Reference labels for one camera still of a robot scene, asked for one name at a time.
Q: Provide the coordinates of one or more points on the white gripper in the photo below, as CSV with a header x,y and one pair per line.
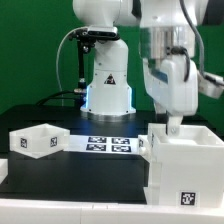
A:
x,y
174,84

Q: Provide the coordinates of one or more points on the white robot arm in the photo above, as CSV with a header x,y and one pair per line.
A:
x,y
168,40

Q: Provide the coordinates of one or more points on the white front rail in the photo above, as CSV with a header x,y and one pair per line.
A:
x,y
46,212

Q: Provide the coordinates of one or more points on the white left rail piece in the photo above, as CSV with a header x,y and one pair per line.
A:
x,y
3,169

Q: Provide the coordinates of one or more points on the small white drawer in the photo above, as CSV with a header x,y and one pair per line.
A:
x,y
143,145
39,141

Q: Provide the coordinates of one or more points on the large white drawer housing box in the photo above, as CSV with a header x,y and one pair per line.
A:
x,y
185,170

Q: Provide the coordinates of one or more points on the white marker sheet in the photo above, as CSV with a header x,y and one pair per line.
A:
x,y
103,144

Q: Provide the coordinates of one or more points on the black camera on stand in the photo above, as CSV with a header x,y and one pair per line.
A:
x,y
86,38

